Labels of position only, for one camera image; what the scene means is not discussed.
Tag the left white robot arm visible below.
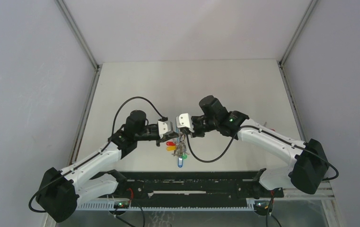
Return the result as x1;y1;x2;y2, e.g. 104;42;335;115
34;110;179;223

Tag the aluminium frame rail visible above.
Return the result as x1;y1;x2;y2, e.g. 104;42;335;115
55;0;99;165
278;0;320;179

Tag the blue handled metal keyring holder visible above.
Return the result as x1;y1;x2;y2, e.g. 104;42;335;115
173;128;188;144

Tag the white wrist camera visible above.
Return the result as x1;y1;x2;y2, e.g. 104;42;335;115
176;113;194;132
158;121;174;139

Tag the aluminium frame rail right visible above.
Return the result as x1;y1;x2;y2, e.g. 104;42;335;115
278;0;320;179

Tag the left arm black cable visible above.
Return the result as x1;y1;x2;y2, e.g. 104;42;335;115
28;96;168;214

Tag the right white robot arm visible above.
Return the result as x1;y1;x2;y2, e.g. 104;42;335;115
176;95;331;197

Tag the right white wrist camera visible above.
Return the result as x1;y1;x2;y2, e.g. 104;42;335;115
176;113;194;132

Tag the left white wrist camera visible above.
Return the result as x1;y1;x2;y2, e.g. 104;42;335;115
158;121;174;139

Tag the aluminium frame rail left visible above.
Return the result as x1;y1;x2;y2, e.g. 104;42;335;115
55;0;99;165

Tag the white slotted cable duct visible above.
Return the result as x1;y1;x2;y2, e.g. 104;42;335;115
76;200;255;211

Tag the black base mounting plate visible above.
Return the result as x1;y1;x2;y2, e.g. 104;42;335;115
106;171;284;207

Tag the bunch of coloured tagged keys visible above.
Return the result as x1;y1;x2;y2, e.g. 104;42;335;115
166;136;188;168

